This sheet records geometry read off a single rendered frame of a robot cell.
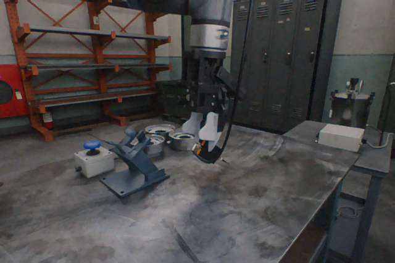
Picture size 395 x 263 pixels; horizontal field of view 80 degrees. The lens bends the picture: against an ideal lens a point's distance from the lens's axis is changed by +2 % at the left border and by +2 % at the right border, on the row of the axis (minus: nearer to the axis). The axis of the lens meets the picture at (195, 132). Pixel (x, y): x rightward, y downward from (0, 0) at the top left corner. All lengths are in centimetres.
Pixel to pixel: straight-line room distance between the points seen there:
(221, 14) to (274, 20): 307
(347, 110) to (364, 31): 239
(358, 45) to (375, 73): 40
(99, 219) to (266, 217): 30
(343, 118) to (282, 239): 104
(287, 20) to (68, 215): 326
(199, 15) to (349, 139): 89
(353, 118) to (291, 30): 218
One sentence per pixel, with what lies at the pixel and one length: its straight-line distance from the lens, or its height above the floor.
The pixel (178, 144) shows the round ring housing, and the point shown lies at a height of 82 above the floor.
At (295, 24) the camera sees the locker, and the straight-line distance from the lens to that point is 341.
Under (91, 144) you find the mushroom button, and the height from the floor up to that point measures 87.
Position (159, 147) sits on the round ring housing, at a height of 83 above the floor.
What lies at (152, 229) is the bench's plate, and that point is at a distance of 43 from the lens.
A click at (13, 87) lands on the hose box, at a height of 69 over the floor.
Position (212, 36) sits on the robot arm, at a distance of 46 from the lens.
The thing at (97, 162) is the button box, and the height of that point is 83.
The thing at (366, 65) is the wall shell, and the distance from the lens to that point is 366.
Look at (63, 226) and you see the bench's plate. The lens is 49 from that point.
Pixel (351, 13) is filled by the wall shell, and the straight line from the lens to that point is 376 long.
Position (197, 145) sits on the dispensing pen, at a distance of 52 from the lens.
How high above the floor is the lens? 107
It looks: 17 degrees down
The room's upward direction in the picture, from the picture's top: straight up
